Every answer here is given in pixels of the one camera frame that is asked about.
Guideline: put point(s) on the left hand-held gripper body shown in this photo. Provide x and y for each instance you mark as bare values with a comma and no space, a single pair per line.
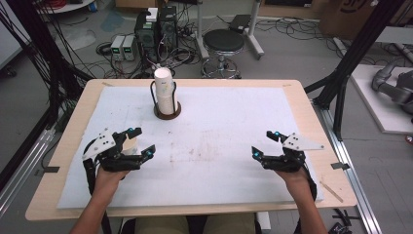
118,162

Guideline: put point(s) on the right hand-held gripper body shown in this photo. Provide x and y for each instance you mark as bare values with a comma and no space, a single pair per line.
285,162

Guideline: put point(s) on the stack of white cups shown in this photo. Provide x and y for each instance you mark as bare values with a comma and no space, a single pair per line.
165,94

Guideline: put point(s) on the person's right hand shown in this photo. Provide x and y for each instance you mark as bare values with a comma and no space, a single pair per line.
293,180

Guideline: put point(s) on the person's left hand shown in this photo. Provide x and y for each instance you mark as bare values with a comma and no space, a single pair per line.
108,182

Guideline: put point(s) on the white table mat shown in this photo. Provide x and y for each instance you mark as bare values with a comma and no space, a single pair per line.
211,130

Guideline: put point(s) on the thin wooden stick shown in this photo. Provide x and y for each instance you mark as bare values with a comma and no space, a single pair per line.
331,191

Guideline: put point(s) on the black tape piece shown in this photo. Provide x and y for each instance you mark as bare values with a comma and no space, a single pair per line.
340,165
51,169

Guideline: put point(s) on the person's legs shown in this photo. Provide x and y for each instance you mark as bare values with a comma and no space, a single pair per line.
162,226

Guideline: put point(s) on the grey bench power supply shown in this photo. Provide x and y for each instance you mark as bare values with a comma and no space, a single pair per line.
129,47
117,47

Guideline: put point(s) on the black computer tower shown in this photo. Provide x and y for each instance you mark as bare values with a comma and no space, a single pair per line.
146,35
168,26

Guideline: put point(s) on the black round stool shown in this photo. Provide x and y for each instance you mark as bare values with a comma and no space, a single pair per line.
223,40

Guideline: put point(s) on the white floor board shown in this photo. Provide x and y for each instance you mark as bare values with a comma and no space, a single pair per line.
383,113

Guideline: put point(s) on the black flat device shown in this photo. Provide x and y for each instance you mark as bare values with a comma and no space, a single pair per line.
240,22

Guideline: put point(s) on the white small box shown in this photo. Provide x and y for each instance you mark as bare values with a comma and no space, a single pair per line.
152,14

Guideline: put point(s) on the cardboard box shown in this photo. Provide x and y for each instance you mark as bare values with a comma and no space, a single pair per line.
347,16

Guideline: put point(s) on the aluminium rail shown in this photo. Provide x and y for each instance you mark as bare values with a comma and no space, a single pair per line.
352,182
22,169

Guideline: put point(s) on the black metal frame post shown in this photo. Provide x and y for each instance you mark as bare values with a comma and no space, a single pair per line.
42,42
354,55

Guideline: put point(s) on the white stand frame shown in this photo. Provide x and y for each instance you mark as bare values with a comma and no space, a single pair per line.
201,35

